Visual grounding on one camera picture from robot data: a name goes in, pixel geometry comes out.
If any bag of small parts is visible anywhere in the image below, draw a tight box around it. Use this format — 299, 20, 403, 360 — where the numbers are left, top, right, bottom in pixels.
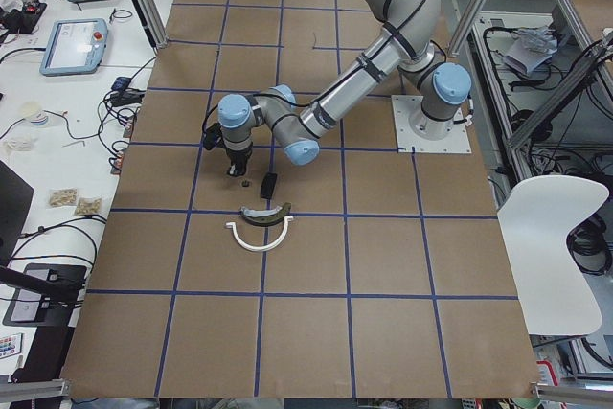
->
47, 188, 79, 208
74, 197, 103, 216

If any olive green brake shoe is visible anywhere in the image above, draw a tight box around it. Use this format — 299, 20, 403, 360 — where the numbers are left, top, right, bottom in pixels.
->
239, 202, 293, 227

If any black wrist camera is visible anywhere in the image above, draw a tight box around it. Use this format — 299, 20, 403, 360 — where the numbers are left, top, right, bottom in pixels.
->
202, 123, 225, 151

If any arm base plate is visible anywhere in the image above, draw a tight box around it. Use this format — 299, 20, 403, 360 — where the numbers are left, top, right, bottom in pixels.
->
391, 95, 472, 155

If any white curved plastic bracket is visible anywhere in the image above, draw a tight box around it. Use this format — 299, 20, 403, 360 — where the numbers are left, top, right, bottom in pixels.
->
224, 216, 294, 253

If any blue usb hub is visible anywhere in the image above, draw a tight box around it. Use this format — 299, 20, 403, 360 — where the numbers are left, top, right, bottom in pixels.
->
111, 76, 132, 92

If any white plastic chair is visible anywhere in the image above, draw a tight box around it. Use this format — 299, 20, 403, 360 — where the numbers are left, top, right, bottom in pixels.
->
498, 175, 609, 336

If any black flat plastic plate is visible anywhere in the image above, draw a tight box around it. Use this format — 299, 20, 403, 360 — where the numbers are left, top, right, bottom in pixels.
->
260, 172, 278, 200

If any white tape roll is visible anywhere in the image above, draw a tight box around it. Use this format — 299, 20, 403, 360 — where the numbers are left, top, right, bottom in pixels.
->
20, 101, 49, 127

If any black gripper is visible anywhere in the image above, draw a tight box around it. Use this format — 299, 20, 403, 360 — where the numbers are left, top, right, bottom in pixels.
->
226, 148, 252, 176

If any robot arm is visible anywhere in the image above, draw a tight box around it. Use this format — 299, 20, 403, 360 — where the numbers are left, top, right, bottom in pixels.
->
202, 0, 471, 177

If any blue teach pendant near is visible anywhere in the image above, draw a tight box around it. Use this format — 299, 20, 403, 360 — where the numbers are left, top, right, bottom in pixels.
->
39, 18, 108, 77

